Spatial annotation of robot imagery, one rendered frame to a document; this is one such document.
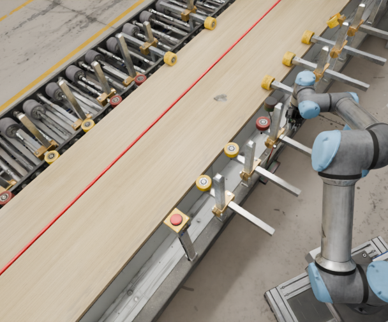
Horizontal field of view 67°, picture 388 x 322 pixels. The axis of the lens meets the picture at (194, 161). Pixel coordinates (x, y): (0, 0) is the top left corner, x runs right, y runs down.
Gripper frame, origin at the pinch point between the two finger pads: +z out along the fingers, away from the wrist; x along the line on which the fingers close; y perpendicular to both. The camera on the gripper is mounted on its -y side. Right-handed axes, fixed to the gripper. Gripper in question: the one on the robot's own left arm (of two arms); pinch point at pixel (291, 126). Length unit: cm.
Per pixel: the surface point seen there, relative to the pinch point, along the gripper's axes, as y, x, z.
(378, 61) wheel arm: -65, 42, 6
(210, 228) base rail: 54, -29, 31
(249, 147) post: 24.2, -17.0, -8.3
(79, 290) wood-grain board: 103, -73, 11
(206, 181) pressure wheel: 37, -35, 11
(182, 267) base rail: 77, -37, 31
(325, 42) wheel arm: -77, 10, 5
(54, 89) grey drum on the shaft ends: -6, -161, 16
